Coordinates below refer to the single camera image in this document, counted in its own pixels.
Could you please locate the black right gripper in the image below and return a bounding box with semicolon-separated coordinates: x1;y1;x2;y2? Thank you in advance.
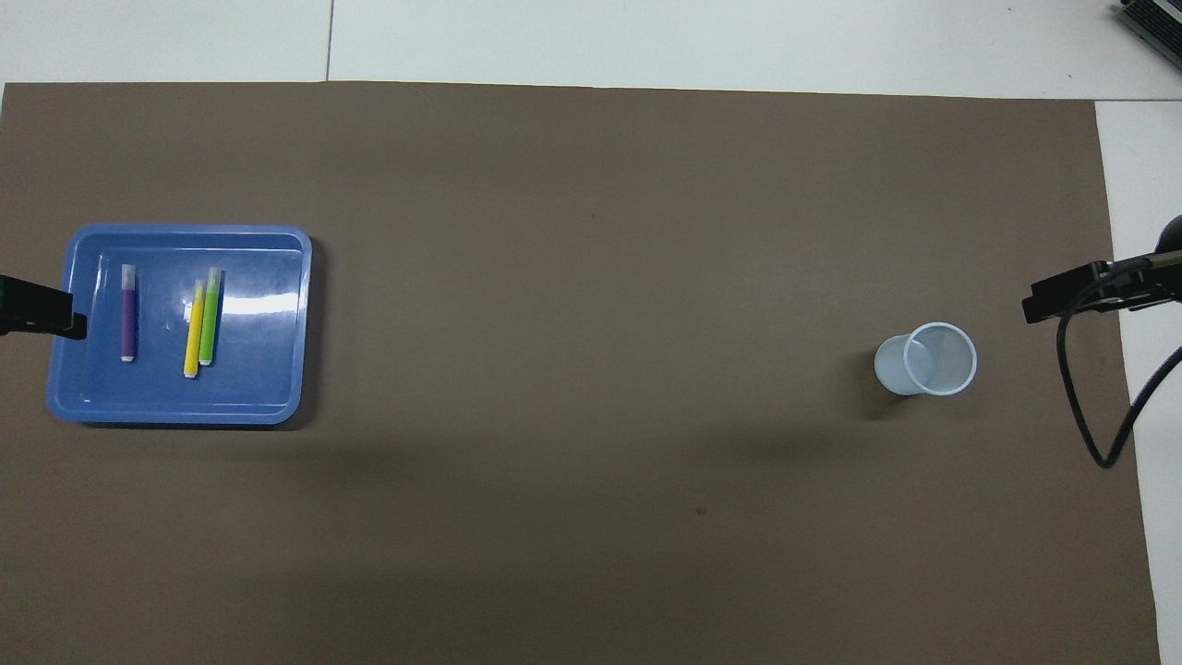
1021;214;1182;325

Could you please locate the purple marker pen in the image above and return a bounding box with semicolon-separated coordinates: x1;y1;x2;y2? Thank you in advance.
120;264;139;363

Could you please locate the yellow marker pen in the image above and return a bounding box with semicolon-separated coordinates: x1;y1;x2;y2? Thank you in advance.
183;279;206;379

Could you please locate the green marker pen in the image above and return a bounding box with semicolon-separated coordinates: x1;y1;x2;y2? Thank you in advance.
198;267;224;367

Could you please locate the translucent plastic cup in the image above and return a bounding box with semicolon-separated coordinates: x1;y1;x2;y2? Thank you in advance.
874;321;978;398

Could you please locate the blue plastic tray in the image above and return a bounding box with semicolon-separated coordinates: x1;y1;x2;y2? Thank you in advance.
46;224;313;426

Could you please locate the grey finned device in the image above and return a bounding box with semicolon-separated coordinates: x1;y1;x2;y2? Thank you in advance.
1113;0;1182;56

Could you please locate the brown table mat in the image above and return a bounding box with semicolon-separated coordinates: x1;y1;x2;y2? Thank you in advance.
0;81;1163;665

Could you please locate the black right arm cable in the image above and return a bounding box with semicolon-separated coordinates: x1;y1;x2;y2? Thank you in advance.
1055;263;1182;469

